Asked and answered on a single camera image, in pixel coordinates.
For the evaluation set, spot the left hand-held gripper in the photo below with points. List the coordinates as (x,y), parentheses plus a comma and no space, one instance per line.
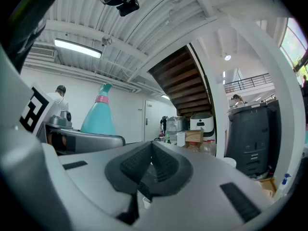
(36,107)

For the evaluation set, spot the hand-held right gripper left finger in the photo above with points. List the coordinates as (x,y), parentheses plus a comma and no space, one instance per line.
(125,167)

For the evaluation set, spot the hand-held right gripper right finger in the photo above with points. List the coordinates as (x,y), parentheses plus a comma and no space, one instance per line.
(173,167)

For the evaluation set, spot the teal cup with pink toothbrush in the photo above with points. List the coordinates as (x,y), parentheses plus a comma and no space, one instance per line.
(99,119)

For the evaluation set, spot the green plastic bottle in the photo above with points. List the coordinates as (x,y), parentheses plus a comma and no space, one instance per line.
(167,139)

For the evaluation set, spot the white carton box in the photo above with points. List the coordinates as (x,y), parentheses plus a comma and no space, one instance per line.
(181,139)

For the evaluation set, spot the small cardboard box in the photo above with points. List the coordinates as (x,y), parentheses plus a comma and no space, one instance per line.
(194,136)

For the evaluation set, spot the grey cooker appliance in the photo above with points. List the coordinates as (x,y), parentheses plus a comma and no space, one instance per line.
(175,124)

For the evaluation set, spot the white door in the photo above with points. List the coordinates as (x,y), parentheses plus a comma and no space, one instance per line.
(154,121)

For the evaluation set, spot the white round appliance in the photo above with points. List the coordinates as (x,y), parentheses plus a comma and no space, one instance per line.
(201,124)

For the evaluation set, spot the wooden staircase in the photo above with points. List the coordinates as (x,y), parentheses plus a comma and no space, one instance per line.
(185,85)

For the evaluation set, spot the black waste bin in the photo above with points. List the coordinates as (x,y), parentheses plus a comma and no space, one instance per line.
(252,138)

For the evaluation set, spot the long ceiling light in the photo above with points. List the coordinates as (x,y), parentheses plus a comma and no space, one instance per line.
(77,47)

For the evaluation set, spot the round ceiling sensor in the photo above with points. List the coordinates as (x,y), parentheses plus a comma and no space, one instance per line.
(107,40)

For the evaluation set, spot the ceiling air vent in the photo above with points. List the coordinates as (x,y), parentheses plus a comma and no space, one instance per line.
(42,52)

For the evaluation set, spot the black balcony railing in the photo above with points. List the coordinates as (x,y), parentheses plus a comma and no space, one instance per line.
(247,82)

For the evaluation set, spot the round ceiling lamp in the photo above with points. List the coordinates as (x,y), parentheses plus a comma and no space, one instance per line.
(227,57)

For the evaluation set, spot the person's dark clothing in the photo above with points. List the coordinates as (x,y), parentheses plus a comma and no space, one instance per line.
(24,20)

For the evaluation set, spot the large window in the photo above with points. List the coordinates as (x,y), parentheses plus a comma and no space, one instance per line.
(293,44)

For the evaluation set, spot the black head camera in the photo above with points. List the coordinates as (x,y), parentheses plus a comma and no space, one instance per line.
(127,7)

